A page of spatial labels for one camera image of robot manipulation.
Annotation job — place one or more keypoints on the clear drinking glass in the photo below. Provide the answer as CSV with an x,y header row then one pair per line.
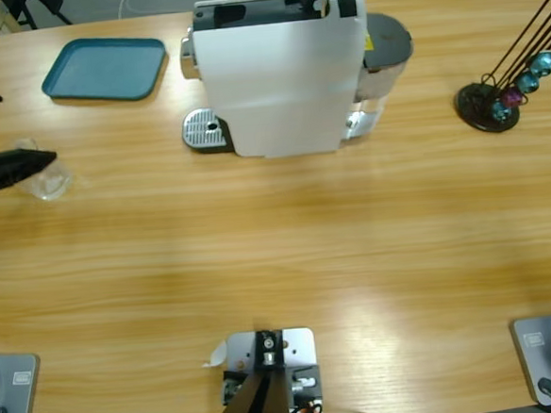
x,y
51,184

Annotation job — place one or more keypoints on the white capsule coffee machine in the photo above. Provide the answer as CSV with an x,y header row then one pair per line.
x,y
275,74

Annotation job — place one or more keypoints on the teal coffee capsule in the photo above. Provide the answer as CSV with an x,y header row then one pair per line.
x,y
502,111
542,64
527,82

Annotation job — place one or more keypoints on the purple coffee capsule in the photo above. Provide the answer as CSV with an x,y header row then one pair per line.
x,y
513,98

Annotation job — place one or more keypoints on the black stand legs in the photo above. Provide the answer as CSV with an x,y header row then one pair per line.
x,y
55,2

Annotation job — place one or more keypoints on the teal plastic tray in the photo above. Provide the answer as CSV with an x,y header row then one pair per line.
x,y
105,69

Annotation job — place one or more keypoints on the silver drip tray grate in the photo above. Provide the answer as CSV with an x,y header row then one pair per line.
x,y
199,127

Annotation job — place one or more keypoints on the white paper tag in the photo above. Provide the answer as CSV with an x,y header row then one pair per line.
x,y
216,354

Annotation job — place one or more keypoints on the white mounting block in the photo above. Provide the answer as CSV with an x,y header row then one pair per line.
x,y
300,351

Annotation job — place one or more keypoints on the grey water tank dark lid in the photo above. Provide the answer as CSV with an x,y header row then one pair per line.
x,y
384,36

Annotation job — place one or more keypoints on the black capsule stand with rods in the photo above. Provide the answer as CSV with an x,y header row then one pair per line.
x,y
473,100

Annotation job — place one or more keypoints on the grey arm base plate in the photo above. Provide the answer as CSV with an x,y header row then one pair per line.
x,y
19,399
532,363

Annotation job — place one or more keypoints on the black camera post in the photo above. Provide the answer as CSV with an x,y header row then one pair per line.
x,y
261,406

